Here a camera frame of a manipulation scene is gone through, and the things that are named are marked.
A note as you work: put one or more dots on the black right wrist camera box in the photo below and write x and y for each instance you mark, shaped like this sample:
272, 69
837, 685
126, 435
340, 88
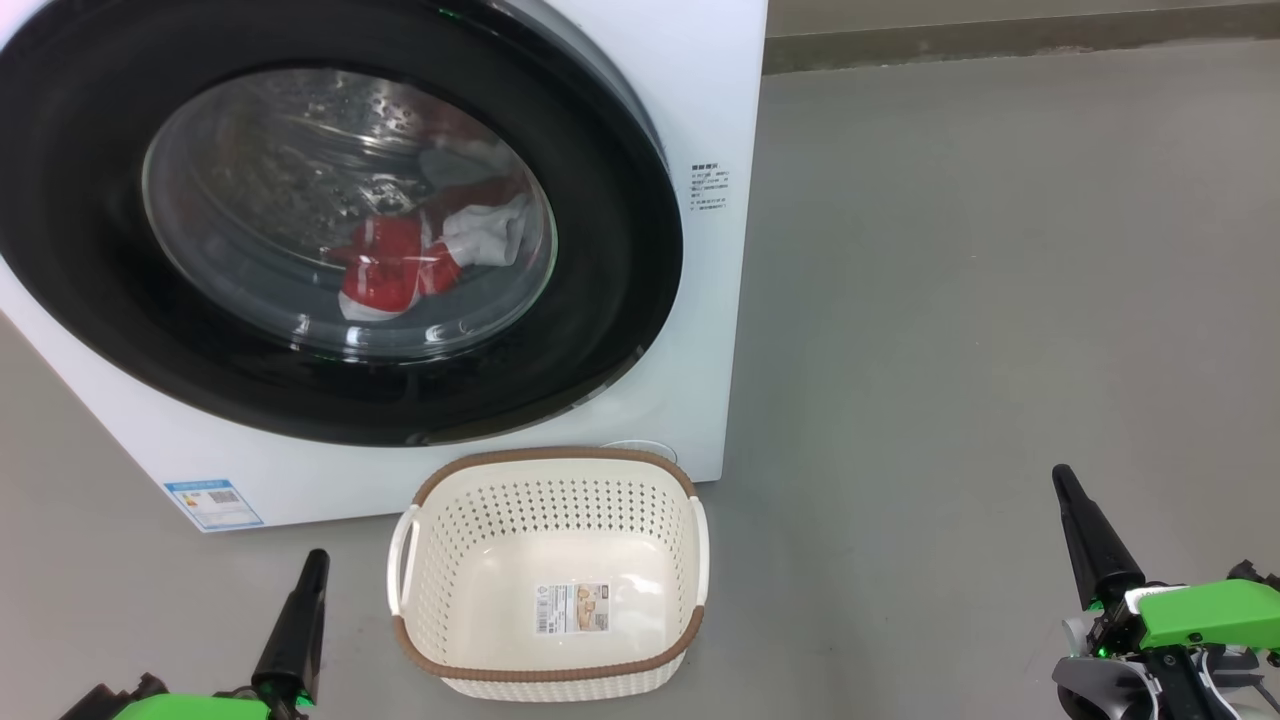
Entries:
1255, 575

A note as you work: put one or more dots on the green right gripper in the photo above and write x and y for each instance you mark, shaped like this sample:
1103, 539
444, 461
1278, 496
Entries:
1210, 615

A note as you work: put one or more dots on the red and white garment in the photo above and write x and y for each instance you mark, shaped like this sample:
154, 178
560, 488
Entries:
395, 270

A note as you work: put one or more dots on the round black glass washer door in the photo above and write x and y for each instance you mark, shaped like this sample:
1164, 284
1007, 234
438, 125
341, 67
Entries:
90, 250

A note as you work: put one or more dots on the printed product label sticker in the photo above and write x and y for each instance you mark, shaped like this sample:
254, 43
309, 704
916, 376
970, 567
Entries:
572, 608

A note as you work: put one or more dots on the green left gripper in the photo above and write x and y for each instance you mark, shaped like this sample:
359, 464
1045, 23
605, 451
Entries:
200, 708

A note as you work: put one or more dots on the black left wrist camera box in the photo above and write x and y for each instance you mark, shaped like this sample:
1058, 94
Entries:
110, 702

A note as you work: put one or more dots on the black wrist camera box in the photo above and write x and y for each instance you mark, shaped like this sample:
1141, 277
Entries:
1255, 575
110, 702

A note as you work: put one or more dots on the cream laundry basket brown rim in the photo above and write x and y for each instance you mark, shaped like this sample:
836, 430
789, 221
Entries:
560, 545

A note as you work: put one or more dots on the blue energy label sticker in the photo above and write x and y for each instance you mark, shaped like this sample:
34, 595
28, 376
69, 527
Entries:
214, 503

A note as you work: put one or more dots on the white front-load washing machine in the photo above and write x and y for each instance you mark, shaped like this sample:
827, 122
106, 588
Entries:
660, 90

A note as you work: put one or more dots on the round drain filter cover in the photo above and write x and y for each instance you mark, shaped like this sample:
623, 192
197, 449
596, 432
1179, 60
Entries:
640, 450

